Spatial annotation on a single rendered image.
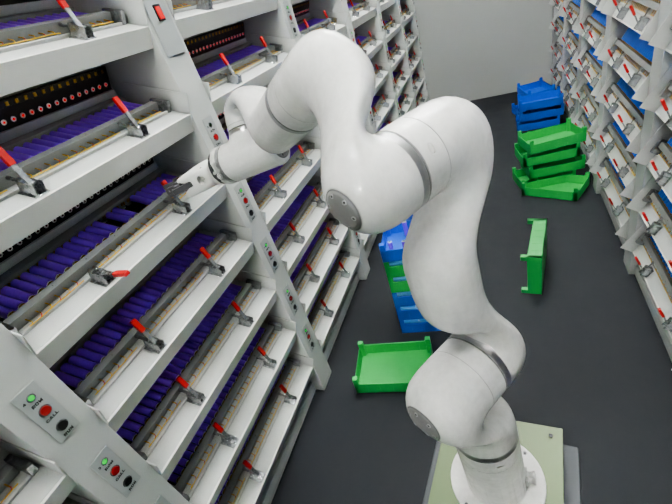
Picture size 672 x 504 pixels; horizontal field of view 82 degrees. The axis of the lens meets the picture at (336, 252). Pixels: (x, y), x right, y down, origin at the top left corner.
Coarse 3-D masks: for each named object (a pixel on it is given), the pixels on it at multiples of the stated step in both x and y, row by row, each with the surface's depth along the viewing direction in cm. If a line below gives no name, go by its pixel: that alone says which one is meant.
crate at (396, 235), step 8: (400, 224) 162; (408, 224) 162; (384, 232) 160; (392, 232) 165; (400, 232) 164; (384, 240) 158; (392, 240) 161; (400, 240) 160; (384, 248) 147; (400, 248) 146; (384, 256) 149; (392, 256) 149; (400, 256) 148
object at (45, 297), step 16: (144, 208) 93; (160, 208) 96; (128, 224) 88; (144, 224) 90; (112, 240) 83; (128, 240) 86; (96, 256) 80; (112, 256) 82; (64, 272) 75; (80, 272) 77; (48, 288) 72; (64, 288) 74; (32, 304) 69; (48, 304) 71; (16, 320) 66
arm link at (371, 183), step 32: (320, 32) 44; (288, 64) 47; (320, 64) 43; (352, 64) 42; (288, 96) 49; (320, 96) 44; (352, 96) 41; (320, 128) 46; (352, 128) 39; (352, 160) 38; (384, 160) 38; (416, 160) 40; (352, 192) 38; (384, 192) 38; (416, 192) 40; (352, 224) 41; (384, 224) 40
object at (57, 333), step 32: (224, 192) 110; (64, 224) 85; (160, 224) 93; (192, 224) 98; (128, 256) 83; (160, 256) 89; (96, 288) 76; (128, 288) 81; (32, 320) 69; (64, 320) 69; (96, 320) 75; (32, 352) 63; (64, 352) 69
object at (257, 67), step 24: (240, 24) 144; (192, 48) 122; (216, 48) 134; (240, 48) 143; (264, 48) 144; (288, 48) 149; (216, 72) 118; (240, 72) 125; (264, 72) 130; (216, 96) 109
